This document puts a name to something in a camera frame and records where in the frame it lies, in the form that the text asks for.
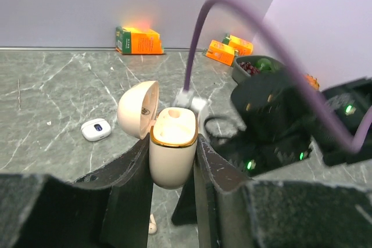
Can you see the green lime with leaves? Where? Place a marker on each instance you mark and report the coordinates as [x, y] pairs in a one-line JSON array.
[[265, 65]]

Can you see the dark purple grape bunch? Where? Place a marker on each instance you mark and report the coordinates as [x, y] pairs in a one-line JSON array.
[[249, 68]]

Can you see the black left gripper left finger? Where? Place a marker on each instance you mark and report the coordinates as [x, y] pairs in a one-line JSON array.
[[109, 207]]

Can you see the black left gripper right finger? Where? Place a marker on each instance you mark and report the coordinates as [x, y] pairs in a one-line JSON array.
[[235, 211]]

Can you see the orange box right front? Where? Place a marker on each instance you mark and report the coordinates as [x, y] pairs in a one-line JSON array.
[[221, 52]]

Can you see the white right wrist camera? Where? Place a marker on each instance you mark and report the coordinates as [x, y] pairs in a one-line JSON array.
[[188, 100]]

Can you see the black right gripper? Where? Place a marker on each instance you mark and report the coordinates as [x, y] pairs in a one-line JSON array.
[[274, 136]]

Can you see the orange box centre back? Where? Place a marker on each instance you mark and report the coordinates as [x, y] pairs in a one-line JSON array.
[[134, 41]]

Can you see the white earbud charging case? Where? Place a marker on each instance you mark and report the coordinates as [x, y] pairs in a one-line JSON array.
[[96, 129]]

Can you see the orange box right back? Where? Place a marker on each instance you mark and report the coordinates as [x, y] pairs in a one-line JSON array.
[[242, 46]]

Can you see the dark green fruit tray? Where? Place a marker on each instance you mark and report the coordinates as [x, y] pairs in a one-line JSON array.
[[239, 75]]

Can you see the orange box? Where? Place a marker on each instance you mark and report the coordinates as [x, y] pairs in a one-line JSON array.
[[134, 41], [242, 46], [221, 52]]

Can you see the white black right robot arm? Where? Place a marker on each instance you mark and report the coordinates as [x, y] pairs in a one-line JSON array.
[[349, 101]]

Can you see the orange spiky fruit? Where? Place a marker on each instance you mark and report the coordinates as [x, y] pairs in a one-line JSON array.
[[313, 82]]

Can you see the beige earbud charging case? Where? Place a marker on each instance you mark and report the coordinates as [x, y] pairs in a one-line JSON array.
[[172, 133]]

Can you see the beige earbud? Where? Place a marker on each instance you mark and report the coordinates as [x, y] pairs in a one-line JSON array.
[[152, 225]]

